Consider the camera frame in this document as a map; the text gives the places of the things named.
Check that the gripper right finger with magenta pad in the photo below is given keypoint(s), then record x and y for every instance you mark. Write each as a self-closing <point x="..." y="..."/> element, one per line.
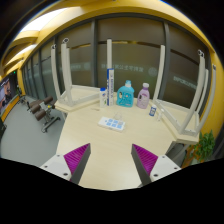
<point x="151" y="167"/>

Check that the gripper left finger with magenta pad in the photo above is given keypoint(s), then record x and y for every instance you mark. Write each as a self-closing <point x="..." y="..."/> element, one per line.
<point x="69" y="166"/>

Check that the upturned table on right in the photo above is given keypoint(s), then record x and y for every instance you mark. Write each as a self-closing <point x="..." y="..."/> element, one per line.
<point x="185" y="123"/>

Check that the upturned table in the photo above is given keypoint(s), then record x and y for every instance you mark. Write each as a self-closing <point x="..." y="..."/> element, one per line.
<point x="73" y="95"/>
<point x="185" y="123"/>

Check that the green potted plant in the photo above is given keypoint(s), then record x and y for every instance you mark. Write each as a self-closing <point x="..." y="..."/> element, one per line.
<point x="200" y="151"/>

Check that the small blue white bottle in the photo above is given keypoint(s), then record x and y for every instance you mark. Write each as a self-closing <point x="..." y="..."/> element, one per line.
<point x="152" y="110"/>

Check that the brown padded exercise bench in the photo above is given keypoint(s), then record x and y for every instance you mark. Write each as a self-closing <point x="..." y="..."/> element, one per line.
<point x="41" y="109"/>

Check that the upturned table on left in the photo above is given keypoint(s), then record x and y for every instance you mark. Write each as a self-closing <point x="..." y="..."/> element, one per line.
<point x="73" y="95"/>

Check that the purple detergent bottle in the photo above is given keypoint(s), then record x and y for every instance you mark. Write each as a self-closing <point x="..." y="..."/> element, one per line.
<point x="143" y="96"/>

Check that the blue detergent bottle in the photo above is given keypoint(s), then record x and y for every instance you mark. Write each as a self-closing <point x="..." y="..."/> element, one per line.
<point x="125" y="95"/>

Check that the white bottle with green label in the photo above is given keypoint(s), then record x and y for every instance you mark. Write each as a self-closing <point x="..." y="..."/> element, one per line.
<point x="103" y="97"/>

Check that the tall blue white box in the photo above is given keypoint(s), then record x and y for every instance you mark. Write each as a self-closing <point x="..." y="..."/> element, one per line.
<point x="110" y="86"/>

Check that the wall screen on left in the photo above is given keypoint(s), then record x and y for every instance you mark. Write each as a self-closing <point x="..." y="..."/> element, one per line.
<point x="8" y="90"/>

